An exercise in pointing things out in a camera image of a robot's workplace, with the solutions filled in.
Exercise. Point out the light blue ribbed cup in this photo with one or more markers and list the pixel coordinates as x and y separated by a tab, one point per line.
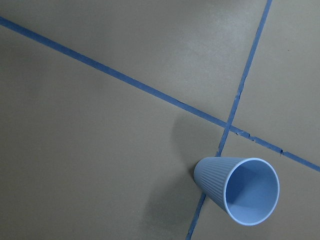
247	189

